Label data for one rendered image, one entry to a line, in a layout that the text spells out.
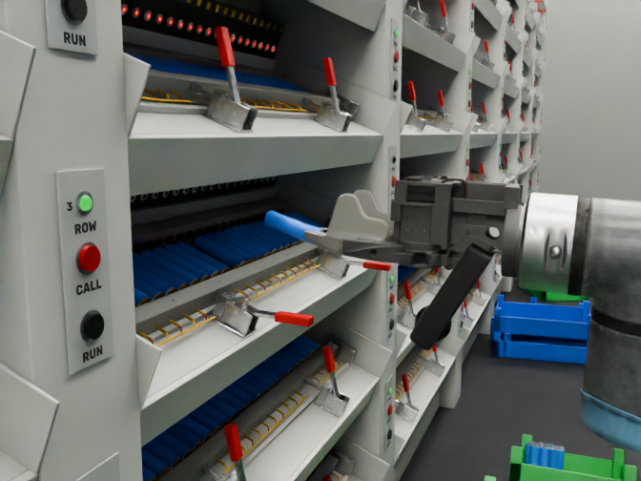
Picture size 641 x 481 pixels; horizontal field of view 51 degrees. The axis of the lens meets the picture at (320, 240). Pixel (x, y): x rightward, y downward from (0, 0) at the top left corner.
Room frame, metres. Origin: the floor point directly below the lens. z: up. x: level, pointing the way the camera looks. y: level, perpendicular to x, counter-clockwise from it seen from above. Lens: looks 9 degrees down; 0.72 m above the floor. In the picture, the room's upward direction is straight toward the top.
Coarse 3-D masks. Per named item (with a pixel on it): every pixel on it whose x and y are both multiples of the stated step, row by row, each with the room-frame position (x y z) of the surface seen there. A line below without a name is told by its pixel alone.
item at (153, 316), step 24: (264, 264) 0.74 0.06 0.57; (288, 264) 0.80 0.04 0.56; (192, 288) 0.61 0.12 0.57; (216, 288) 0.63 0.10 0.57; (240, 288) 0.69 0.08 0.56; (264, 288) 0.71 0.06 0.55; (144, 312) 0.54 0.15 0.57; (168, 312) 0.56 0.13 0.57; (192, 312) 0.60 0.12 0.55; (144, 336) 0.52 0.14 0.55; (168, 336) 0.54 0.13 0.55
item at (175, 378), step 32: (256, 192) 0.97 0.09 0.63; (288, 192) 1.06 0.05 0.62; (288, 288) 0.76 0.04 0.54; (320, 288) 0.80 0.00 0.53; (352, 288) 0.90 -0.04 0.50; (320, 320) 0.82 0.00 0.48; (160, 352) 0.44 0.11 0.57; (192, 352) 0.55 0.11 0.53; (224, 352) 0.57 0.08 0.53; (256, 352) 0.63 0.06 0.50; (160, 384) 0.49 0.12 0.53; (192, 384) 0.51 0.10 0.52; (224, 384) 0.58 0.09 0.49; (160, 416) 0.48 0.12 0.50
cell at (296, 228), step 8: (272, 216) 0.70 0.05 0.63; (280, 216) 0.70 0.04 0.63; (272, 224) 0.70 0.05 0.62; (280, 224) 0.70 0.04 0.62; (288, 224) 0.69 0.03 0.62; (296, 224) 0.69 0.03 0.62; (304, 224) 0.69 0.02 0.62; (288, 232) 0.69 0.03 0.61; (296, 232) 0.69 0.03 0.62; (304, 240) 0.69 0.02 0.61
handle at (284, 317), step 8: (248, 312) 0.61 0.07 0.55; (256, 312) 0.61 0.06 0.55; (264, 312) 0.61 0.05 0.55; (272, 312) 0.61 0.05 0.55; (280, 312) 0.60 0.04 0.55; (288, 312) 0.60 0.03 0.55; (280, 320) 0.60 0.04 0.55; (288, 320) 0.59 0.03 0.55; (296, 320) 0.59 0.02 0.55; (304, 320) 0.59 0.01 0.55; (312, 320) 0.59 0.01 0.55
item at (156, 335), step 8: (312, 264) 0.86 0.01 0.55; (288, 272) 0.79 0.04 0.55; (296, 272) 0.81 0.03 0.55; (272, 280) 0.75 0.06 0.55; (248, 288) 0.70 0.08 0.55; (256, 288) 0.71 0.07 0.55; (240, 296) 0.68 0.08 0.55; (248, 296) 0.70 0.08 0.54; (208, 312) 0.62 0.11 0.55; (184, 320) 0.58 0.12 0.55; (168, 328) 0.56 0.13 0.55; (176, 328) 0.57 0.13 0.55; (152, 336) 0.54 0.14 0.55; (160, 336) 0.55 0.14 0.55
